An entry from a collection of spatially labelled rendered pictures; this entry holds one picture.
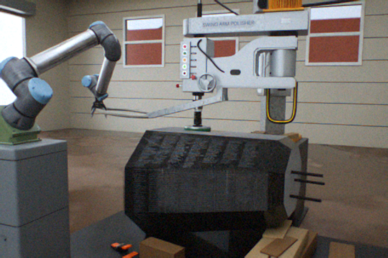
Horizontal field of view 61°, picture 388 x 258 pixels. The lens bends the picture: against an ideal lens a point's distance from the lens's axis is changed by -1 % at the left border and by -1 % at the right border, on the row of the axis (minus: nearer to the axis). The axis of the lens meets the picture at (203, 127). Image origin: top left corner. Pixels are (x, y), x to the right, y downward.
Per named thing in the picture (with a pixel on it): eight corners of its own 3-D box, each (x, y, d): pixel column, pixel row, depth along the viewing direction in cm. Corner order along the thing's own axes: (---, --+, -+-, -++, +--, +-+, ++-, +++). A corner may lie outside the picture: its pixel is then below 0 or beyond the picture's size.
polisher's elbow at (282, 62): (267, 77, 259) (268, 52, 257) (293, 78, 257) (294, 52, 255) (270, 76, 240) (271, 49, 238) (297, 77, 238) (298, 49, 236)
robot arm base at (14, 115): (12, 131, 186) (21, 119, 184) (-6, 106, 190) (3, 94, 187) (38, 129, 204) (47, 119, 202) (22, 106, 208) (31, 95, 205)
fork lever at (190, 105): (229, 100, 272) (228, 94, 272) (224, 100, 254) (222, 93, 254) (155, 117, 294) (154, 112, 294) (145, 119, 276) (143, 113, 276)
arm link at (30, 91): (24, 118, 186) (42, 96, 182) (6, 95, 188) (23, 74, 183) (43, 115, 201) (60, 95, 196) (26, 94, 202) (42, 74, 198)
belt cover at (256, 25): (308, 40, 252) (308, 17, 250) (307, 34, 228) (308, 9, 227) (189, 43, 281) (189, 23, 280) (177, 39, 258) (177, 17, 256)
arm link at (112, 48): (128, 45, 221) (109, 98, 275) (116, 31, 222) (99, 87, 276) (115, 51, 214) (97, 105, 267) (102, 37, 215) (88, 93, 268)
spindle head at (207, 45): (232, 96, 272) (234, 40, 268) (225, 96, 252) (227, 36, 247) (191, 95, 283) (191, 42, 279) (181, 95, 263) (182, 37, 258)
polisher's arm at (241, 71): (295, 102, 257) (298, 37, 252) (294, 103, 235) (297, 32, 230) (204, 100, 279) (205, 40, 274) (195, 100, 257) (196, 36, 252)
